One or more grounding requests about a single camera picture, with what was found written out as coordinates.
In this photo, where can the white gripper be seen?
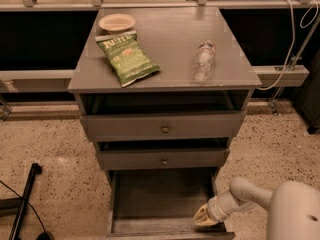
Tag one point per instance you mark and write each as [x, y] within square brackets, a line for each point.
[213, 209]

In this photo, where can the grey bottom drawer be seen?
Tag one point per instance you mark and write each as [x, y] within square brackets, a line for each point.
[160, 205]

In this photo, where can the grey drawer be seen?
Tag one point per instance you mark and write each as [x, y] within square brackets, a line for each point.
[160, 205]
[162, 159]
[160, 126]

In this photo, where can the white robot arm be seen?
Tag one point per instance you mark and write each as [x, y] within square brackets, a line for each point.
[293, 208]

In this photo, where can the grey middle drawer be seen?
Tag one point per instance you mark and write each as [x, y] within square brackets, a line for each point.
[162, 159]

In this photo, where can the grey wooden drawer cabinet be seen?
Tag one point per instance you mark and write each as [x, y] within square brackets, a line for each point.
[170, 37]

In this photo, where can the grey top drawer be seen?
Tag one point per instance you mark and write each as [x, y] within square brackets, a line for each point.
[160, 126]

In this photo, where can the clear plastic water bottle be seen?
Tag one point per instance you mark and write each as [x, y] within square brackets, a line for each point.
[204, 62]

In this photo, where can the dark cabinet at right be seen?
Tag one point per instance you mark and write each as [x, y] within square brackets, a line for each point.
[307, 101]

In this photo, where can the green chip bag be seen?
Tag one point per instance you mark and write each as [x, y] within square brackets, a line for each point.
[126, 57]

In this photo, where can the black metal stand leg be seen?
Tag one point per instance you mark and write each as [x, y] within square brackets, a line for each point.
[17, 205]

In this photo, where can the beige paper bowl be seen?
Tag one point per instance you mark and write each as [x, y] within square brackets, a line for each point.
[117, 22]

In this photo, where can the metal railing frame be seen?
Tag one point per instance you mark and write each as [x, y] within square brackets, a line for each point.
[41, 48]

